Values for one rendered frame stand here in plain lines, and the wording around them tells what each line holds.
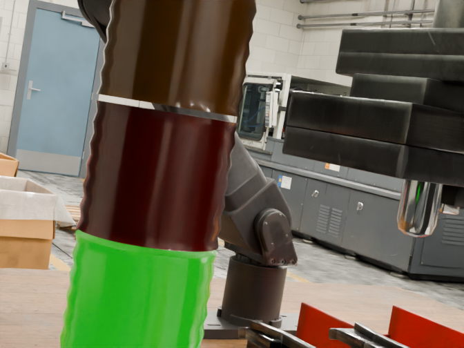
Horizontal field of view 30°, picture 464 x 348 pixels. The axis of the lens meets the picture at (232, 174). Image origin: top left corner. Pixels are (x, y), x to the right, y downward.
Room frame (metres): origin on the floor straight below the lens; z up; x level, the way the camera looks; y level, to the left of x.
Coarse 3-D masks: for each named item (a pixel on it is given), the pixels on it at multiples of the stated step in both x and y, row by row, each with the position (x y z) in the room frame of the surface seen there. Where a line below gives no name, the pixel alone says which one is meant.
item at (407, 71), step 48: (384, 48) 0.48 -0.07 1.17; (432, 48) 0.45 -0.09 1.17; (336, 96) 0.45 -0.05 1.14; (384, 96) 0.46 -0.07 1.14; (432, 96) 0.44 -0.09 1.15; (288, 144) 0.48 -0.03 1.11; (336, 144) 0.45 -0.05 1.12; (384, 144) 0.42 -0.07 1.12; (432, 144) 0.41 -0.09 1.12; (432, 192) 0.42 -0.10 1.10
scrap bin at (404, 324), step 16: (304, 304) 0.80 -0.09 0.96; (304, 320) 0.80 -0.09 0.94; (320, 320) 0.78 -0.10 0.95; (336, 320) 0.76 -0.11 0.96; (400, 320) 0.85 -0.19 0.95; (416, 320) 0.84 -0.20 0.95; (432, 320) 0.82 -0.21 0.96; (304, 336) 0.79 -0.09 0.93; (320, 336) 0.77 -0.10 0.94; (400, 336) 0.85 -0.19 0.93; (416, 336) 0.83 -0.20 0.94; (432, 336) 0.81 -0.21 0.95; (448, 336) 0.80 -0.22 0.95
